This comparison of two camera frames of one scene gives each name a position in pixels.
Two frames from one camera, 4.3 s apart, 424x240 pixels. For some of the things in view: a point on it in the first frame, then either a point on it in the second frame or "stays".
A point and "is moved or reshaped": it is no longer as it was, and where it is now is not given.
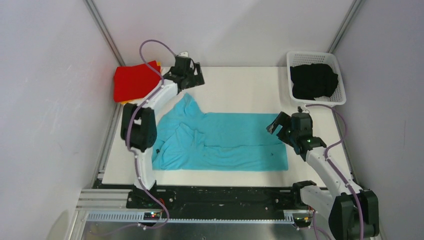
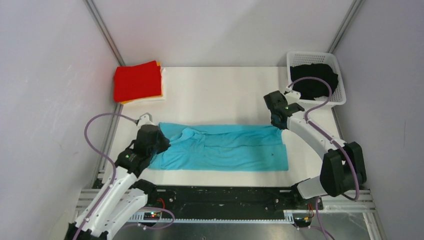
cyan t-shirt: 187,139 is moved or reshaped
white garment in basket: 324,98 stays
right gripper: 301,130 → 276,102
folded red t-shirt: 135,81 stays
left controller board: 151,216 stays
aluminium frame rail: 109,206 stays
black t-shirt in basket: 311,81 stays
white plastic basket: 294,58 stays
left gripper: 197,80 → 165,142
